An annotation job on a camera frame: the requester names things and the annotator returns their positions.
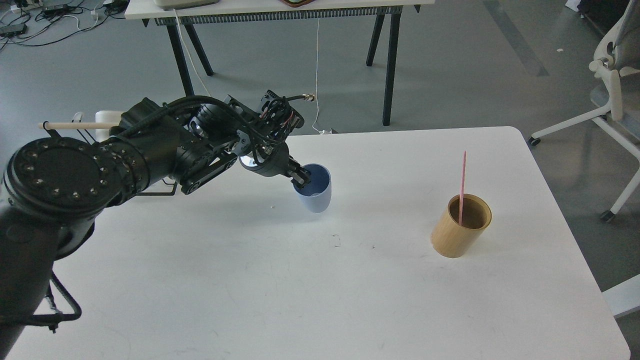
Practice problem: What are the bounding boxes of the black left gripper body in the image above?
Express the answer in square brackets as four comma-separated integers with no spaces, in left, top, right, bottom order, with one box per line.
[238,143,296,178]

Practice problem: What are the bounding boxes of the floor cables and adapters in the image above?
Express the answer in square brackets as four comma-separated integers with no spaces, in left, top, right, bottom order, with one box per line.
[0,0,128,48]

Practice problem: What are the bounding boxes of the white cup on rack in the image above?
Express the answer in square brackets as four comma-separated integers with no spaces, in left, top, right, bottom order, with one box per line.
[94,110,123,142]

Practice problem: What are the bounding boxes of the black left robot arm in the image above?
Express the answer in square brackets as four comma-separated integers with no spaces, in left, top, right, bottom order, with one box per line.
[0,91,312,358]

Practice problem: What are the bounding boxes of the white hanging cable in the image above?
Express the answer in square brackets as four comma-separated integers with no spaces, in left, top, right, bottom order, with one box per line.
[172,8,207,98]
[311,17,326,135]

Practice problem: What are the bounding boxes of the white background table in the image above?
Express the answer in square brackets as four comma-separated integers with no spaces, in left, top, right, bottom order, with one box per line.
[125,0,427,126]

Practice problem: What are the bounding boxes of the bamboo cylinder holder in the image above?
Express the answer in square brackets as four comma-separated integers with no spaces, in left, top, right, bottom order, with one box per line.
[430,193,492,258]

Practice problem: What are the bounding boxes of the black wire dish rack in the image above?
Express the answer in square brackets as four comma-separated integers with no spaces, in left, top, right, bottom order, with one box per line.
[44,112,178,197]

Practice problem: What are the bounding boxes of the wooden dowel rod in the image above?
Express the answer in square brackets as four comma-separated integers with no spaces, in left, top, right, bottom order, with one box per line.
[38,121,119,130]

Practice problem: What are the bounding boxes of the white office chair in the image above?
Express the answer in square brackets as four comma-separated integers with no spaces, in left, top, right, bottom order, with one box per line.
[528,0,640,223]

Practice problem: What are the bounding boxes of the blue plastic cup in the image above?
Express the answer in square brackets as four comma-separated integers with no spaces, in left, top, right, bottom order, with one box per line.
[296,163,332,214]

